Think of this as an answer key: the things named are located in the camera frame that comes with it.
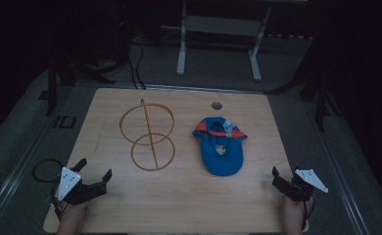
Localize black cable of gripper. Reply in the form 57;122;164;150
31;158;70;221
301;194;316;232

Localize black floor cables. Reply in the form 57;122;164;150
126;40;147;90

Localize person's right hand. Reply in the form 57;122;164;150
282;195;314;229

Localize person's left hand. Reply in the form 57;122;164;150
59;199;89;229

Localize black tripod stand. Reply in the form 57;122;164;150
265;35;335;133
38;55;117;118

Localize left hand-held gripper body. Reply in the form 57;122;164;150
56;166;109;207

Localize wooden ring hat stand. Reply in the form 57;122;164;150
119;98;176;172

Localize blue cap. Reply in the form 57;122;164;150
192;117;248;177

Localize white metal desk frame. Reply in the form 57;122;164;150
161;0;273;82

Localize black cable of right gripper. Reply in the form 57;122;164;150
301;194;316;232

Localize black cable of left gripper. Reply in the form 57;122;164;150
31;158;70;221

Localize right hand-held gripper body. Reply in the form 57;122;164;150
278;168;329;203

